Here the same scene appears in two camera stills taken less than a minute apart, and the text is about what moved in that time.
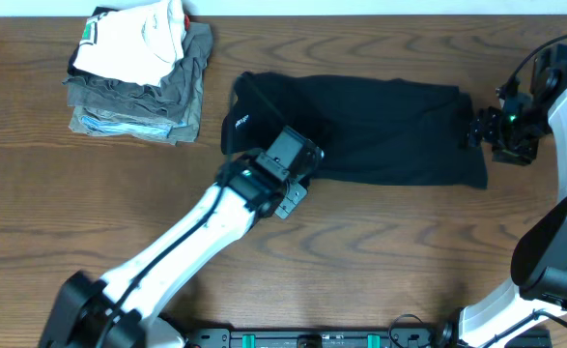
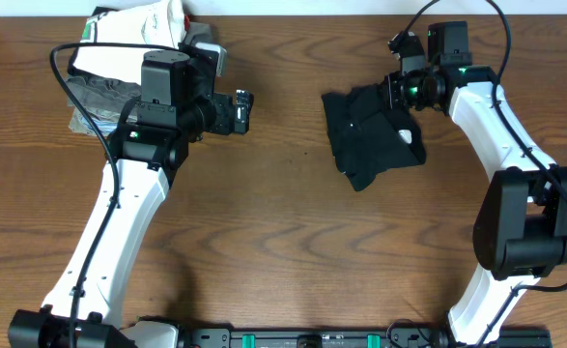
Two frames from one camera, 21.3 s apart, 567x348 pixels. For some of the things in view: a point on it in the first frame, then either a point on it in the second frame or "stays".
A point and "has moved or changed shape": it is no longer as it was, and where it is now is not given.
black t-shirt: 369,131 has moved or changed shape
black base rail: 330,337 stays
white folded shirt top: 136,43 stays
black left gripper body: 291,196 → 220,123
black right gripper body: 515,135 → 408,90
